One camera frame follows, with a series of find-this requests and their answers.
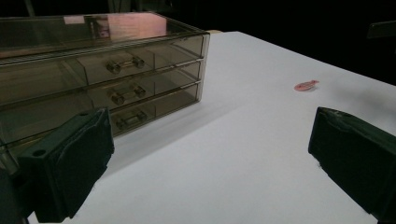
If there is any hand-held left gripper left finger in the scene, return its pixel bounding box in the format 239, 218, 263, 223
17, 106, 116, 224

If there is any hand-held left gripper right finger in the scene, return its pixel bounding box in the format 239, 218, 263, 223
307, 106, 396, 224

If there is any pink fish hair clip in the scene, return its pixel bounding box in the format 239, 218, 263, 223
293, 79, 320, 92

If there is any smoky acrylic drawer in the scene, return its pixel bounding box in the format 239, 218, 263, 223
0, 60, 202, 144
108, 83, 200, 138
0, 35, 205, 106

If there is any smoky acrylic drawer box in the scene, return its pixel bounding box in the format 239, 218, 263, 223
0, 11, 211, 175

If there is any white table sheet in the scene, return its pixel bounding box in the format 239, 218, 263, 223
27, 31, 396, 224

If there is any dark grey bar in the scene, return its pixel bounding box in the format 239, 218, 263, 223
366, 20, 396, 39

